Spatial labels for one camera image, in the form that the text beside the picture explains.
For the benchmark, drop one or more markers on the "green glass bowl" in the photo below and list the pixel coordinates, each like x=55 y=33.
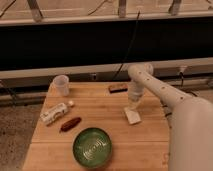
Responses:
x=92 y=148

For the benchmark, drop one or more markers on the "brown sausage toy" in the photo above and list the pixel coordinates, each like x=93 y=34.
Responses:
x=70 y=124

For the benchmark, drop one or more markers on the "white sponge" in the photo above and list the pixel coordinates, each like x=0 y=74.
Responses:
x=133 y=117

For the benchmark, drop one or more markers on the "translucent plastic cup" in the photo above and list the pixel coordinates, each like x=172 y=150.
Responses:
x=61 y=83

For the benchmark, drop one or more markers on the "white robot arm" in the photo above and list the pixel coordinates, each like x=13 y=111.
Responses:
x=191 y=132

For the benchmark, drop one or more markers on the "brown rectangular block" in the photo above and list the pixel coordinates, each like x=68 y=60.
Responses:
x=117 y=88

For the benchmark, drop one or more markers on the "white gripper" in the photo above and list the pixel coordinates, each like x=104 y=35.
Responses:
x=135 y=92

